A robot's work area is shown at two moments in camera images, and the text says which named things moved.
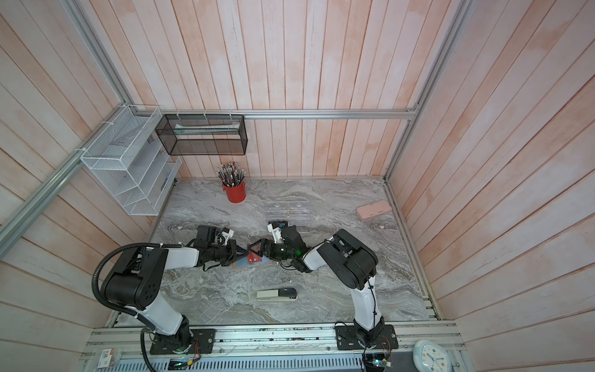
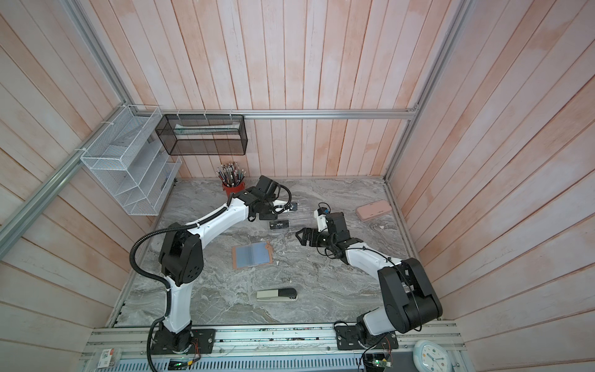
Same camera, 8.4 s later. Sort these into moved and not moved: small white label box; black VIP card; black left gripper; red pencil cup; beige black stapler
Moved: black left gripper
Not moved: small white label box; black VIP card; red pencil cup; beige black stapler
